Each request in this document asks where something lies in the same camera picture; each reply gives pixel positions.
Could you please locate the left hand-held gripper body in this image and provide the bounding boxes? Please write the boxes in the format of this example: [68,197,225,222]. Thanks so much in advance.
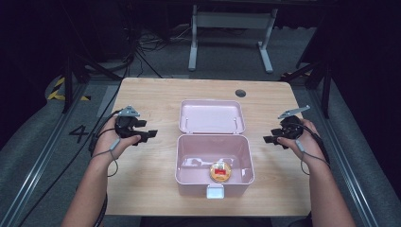
[113,105,148,139]

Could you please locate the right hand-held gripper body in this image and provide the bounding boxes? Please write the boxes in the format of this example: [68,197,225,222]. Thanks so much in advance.
[270,105,311,140]

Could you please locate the pink plastic storage box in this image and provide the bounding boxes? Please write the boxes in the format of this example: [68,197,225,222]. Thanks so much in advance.
[174,98,255,200]

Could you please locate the round orange snack cup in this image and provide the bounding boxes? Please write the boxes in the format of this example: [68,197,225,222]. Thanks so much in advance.
[209,161,233,183]

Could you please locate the person's left hand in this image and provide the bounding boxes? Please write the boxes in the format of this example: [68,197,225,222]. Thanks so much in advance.
[91,115,142,164]

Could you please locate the person's right hand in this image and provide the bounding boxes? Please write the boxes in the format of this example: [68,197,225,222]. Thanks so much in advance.
[276,117,330,175]

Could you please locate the black tripod stand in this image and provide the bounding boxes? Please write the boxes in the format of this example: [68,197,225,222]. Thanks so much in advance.
[280,18,335,119]
[60,3,123,114]

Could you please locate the black cable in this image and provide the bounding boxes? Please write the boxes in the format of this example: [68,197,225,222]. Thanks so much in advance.
[291,122,331,166]
[17,109,122,227]

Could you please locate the grey wrist strap cord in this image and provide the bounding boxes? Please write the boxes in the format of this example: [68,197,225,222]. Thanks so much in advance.
[91,137,122,178]
[294,139,331,176]

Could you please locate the bundle of floor cables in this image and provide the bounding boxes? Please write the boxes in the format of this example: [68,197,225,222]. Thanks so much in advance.
[126,12,193,79]

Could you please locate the white metal table frame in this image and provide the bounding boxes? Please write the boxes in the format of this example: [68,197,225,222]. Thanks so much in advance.
[187,4,279,75]

